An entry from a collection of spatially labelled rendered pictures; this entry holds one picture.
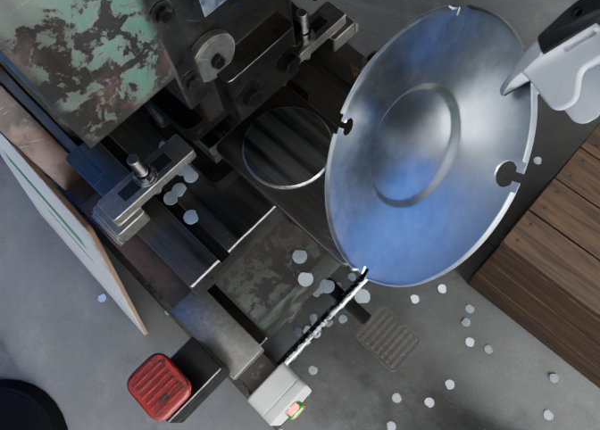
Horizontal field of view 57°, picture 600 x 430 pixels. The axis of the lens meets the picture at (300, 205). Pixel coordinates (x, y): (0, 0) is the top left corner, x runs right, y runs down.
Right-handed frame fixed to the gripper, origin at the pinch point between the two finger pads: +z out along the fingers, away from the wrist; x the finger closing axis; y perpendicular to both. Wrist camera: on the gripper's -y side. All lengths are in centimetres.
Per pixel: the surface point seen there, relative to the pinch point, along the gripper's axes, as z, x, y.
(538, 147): 40, 108, -40
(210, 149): 40.6, -3.6, -12.4
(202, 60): 21.5, -16.9, -9.5
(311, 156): 30.7, 5.6, -8.7
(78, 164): 61, -14, -17
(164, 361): 48, -8, 15
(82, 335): 133, 15, -6
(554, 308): 36, 77, 8
